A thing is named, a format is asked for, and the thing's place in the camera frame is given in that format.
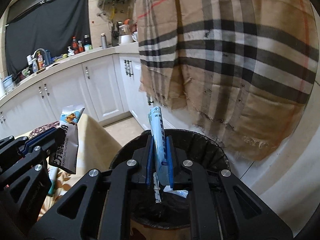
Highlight white camel milk packet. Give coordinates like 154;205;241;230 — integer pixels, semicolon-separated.
49;104;85;174

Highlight blue stick packet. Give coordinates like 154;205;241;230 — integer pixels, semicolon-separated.
148;106;169;186

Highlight teal white tube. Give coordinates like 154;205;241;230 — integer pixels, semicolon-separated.
47;166;59;197

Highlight black trash bin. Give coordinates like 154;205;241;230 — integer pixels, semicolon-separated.
110;129;230;230

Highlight chrome kitchen faucet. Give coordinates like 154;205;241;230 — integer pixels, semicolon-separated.
31;48;51;67

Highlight floral tablecloth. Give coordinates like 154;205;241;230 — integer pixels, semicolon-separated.
38;114;121;218

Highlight white lower cabinets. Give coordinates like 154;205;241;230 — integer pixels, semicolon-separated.
1;54;144;138

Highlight black window curtain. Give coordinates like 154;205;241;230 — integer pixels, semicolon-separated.
5;0;90;78

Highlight steel thermos bottle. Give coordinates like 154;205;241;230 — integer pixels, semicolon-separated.
100;33;107;49

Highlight white blender jug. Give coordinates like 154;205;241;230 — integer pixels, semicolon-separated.
119;24;133;45

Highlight plaid beige curtain cloth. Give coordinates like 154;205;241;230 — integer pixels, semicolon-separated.
135;0;319;160

